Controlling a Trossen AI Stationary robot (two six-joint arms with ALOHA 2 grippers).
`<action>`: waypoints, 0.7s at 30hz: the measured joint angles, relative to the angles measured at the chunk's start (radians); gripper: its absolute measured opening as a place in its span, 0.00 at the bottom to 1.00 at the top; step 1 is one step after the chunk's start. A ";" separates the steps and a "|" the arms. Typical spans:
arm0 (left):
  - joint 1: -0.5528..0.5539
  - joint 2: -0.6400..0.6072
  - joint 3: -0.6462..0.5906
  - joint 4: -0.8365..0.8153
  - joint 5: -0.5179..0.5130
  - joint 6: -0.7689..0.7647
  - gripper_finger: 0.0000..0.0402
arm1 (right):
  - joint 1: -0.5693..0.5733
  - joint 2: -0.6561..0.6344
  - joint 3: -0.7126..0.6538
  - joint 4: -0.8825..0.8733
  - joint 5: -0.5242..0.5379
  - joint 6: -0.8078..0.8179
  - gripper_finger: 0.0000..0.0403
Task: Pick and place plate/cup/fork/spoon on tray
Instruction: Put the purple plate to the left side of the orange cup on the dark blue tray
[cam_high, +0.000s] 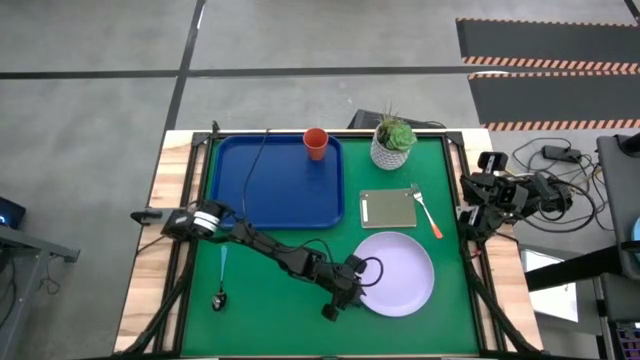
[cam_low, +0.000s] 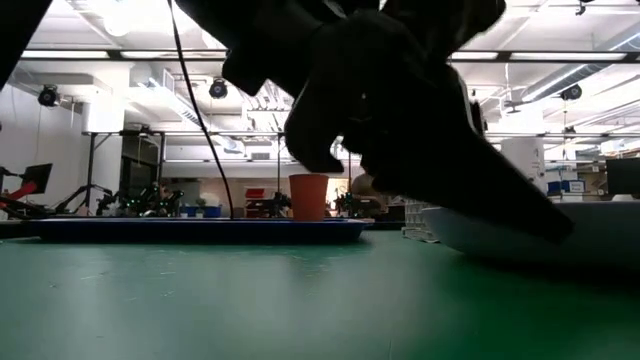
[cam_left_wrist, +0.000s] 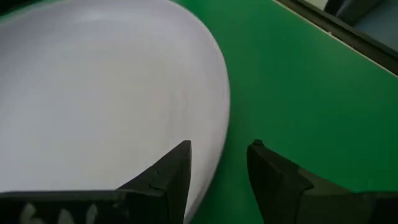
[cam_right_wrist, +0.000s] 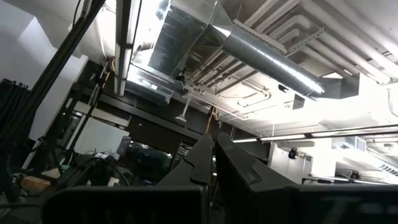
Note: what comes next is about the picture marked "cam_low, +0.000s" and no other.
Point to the white plate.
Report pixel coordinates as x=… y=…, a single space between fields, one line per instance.
x=605 y=230

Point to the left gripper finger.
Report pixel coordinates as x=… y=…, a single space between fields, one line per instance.
x=475 y=195

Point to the white cabinet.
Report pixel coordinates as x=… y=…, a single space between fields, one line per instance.
x=527 y=155

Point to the dark blue tray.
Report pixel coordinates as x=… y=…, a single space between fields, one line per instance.
x=200 y=231

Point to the orange ribbed cup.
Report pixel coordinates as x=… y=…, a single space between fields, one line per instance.
x=308 y=197

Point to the black overhead light bar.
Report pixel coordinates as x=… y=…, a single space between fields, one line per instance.
x=75 y=54

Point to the red storage bin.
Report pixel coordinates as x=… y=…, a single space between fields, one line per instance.
x=255 y=193

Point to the black monitor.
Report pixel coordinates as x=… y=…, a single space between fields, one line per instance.
x=623 y=176
x=37 y=178

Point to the background robot arms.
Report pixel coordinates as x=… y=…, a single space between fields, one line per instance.
x=145 y=200

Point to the person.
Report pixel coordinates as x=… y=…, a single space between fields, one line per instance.
x=356 y=186

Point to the blue bin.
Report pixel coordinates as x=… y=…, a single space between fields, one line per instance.
x=210 y=212

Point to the black ceiling spotlight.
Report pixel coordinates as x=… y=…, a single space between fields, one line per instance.
x=48 y=95
x=218 y=89
x=571 y=92

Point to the blue box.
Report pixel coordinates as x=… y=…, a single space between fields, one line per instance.
x=566 y=187

